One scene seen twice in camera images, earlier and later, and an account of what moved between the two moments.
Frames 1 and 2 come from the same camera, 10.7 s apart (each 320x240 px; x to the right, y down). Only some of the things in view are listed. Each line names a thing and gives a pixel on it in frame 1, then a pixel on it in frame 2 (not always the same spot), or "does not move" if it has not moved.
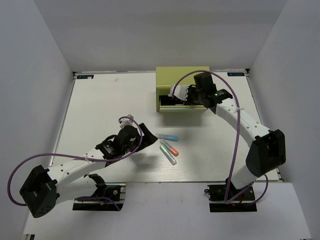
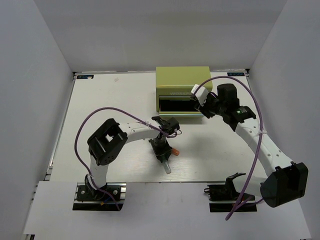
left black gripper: [148, 138] -> [166, 151]
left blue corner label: [89, 77] does not move
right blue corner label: [235, 74] does not move
